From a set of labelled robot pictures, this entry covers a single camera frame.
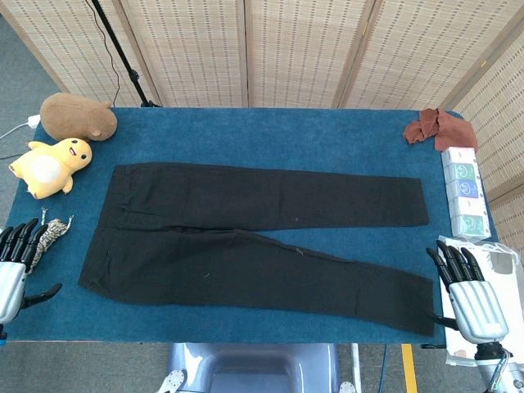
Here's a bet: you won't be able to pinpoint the yellow plush toy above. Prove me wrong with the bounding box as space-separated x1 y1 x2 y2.
8 138 93 201

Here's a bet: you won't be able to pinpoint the blue floor cable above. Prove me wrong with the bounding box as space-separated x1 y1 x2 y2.
378 343 390 393

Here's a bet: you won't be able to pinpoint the blue table cloth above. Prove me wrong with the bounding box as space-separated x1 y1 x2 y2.
0 106 499 345

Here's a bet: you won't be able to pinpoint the white power cable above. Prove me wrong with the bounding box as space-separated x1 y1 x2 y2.
0 122 29 140

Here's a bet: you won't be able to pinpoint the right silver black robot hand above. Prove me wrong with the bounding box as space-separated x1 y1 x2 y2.
425 239 511 344

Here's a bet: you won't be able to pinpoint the thin black hanging cable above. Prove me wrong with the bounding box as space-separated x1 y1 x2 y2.
85 0 122 108

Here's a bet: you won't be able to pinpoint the white table leg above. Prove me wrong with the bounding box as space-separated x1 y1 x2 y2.
350 343 362 393

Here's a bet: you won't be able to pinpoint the black tripod stand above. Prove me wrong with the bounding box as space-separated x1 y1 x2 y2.
90 0 163 109

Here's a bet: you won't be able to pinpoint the bamboo folding screen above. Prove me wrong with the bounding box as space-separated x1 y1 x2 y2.
0 0 524 257

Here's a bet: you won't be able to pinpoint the stacked tissue packs bundle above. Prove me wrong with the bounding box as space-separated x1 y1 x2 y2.
440 146 491 239

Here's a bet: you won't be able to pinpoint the striped rope bundle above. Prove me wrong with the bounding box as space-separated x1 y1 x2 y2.
26 207 75 274

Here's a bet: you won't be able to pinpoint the white plastic bag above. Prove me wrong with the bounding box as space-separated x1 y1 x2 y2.
437 235 524 368

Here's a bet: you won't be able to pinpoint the black trousers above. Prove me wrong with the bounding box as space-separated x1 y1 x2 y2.
77 161 436 337

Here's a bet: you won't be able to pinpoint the brown capybara plush toy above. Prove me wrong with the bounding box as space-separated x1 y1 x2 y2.
39 92 119 142

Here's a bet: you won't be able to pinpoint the rust brown crumpled cloth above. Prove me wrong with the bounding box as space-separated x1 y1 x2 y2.
403 107 479 153

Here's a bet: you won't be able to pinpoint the blue robot torso base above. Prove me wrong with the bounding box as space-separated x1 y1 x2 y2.
157 342 357 393

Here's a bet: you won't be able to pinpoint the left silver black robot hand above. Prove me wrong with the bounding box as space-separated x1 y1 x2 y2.
0 218 63 324

